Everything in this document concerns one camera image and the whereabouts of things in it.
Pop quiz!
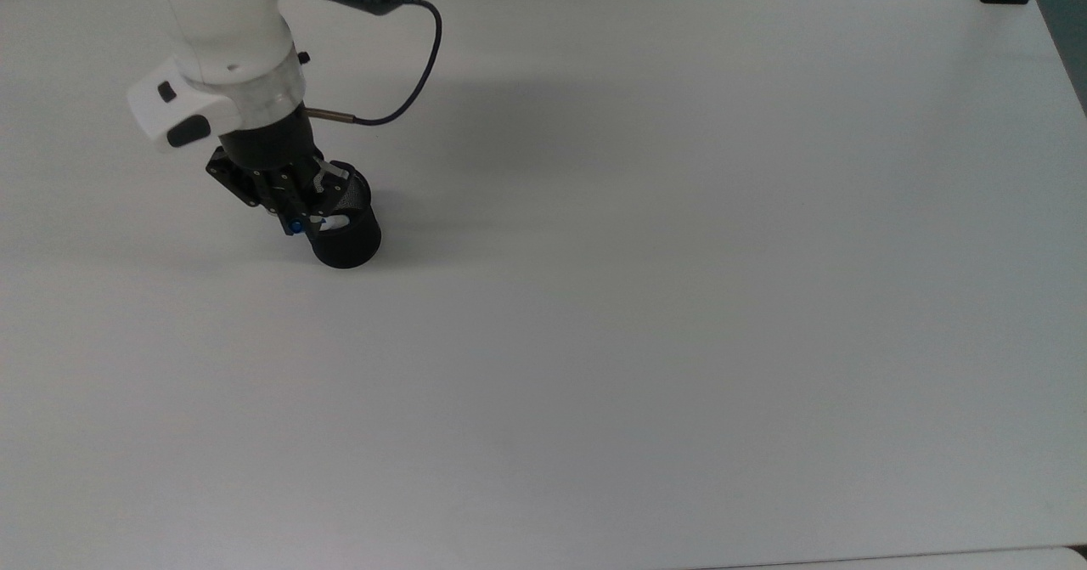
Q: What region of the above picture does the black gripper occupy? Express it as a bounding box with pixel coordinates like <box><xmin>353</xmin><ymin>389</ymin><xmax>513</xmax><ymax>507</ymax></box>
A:
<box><xmin>206</xmin><ymin>104</ymin><xmax>351</xmax><ymax>236</ymax></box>

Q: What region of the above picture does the blue marker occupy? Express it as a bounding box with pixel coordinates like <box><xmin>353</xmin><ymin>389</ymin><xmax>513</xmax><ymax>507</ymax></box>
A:
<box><xmin>287</xmin><ymin>213</ymin><xmax>351</xmax><ymax>237</ymax></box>

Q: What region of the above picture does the black mesh pen cup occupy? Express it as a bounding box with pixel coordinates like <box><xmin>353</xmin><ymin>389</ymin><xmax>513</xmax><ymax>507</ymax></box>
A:
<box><xmin>307</xmin><ymin>161</ymin><xmax>383</xmax><ymax>270</ymax></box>

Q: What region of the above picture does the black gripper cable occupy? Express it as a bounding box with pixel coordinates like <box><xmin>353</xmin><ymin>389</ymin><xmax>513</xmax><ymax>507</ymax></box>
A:
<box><xmin>306</xmin><ymin>0</ymin><xmax>444</xmax><ymax>127</ymax></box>

